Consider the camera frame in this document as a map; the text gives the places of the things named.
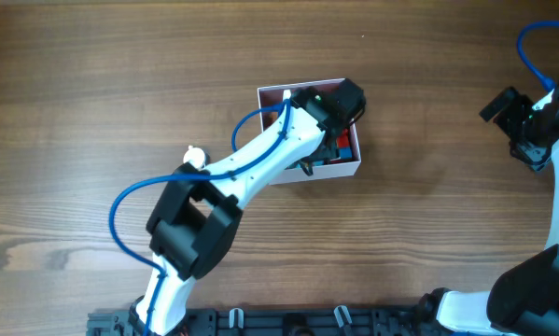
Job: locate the colourful two-by-two cube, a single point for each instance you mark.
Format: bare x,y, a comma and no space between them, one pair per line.
345,154

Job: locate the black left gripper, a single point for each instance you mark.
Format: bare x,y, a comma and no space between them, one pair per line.
328,152

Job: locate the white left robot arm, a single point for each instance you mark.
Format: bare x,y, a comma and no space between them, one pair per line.
195,220

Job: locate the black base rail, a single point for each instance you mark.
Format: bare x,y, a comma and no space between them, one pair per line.
341,320

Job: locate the white pink-lined box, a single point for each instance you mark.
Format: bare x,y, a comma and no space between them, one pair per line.
271,95

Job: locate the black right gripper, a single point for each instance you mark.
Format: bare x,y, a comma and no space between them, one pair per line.
537,157

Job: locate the red toy fire truck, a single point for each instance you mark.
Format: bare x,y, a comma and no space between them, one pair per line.
343,140

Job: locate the white wooden rattle drum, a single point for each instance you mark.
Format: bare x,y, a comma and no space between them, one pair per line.
197,157

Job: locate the yellow blue duck toy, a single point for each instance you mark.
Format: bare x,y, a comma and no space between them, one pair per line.
307,164

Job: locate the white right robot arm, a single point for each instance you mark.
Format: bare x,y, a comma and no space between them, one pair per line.
524,300

